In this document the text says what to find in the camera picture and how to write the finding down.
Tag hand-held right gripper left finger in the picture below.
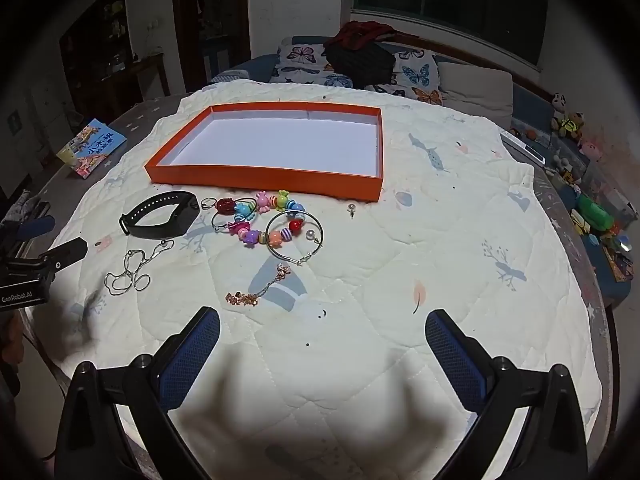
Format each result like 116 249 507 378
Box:
54 306 222 480

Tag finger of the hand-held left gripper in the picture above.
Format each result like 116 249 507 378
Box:
43 238 89 269
0 215 57 248

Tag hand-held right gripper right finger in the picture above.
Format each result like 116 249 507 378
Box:
424 308 590 480

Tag silver chain necklace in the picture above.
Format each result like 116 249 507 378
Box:
104 239 176 297

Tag gold charm earrings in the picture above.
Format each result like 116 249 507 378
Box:
225 262 294 307

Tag black wristband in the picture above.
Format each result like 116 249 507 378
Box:
119 191 197 239

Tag colourful bead bracelet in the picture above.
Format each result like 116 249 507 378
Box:
227 190 306 248

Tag silver bangle with clasp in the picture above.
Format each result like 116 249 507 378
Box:
266 210 325 266

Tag orange cardboard tray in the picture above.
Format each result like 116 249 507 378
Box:
145 102 385 202

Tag colourful picture book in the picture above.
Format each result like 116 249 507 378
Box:
55 119 127 180

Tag white quilted blanket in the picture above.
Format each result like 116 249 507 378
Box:
30 82 601 480

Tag dark wooden cabinet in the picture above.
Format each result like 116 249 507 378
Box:
59 0 172 113

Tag pile of small toys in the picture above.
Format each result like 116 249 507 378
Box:
545 157 637 283

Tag green plastic toy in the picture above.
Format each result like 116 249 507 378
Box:
576 195 615 233

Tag white flat box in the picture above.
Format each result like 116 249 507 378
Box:
499 132 549 166

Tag bear plush with yellow vest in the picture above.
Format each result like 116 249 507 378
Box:
551 112 586 141

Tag beige pillow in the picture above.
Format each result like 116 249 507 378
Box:
438 62 515 129

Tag butterfly print pillow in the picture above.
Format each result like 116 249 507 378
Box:
374 50 444 106
276 42 354 89

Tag black quilted bag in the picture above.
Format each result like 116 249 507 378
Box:
324 41 397 89

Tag red cloth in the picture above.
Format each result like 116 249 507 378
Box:
331 20 398 52

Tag dark window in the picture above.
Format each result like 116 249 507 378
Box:
351 0 549 67

